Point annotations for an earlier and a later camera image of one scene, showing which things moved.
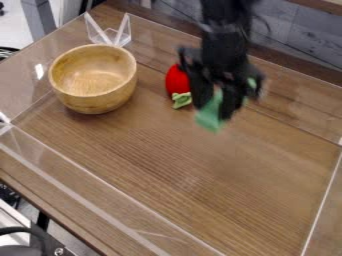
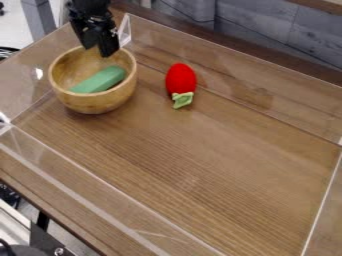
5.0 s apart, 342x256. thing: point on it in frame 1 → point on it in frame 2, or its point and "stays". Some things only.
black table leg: (43, 221) stays
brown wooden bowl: (94, 77) stays
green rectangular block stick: (209, 116) → (101, 81)
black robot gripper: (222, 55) → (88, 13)
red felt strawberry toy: (178, 84) stays
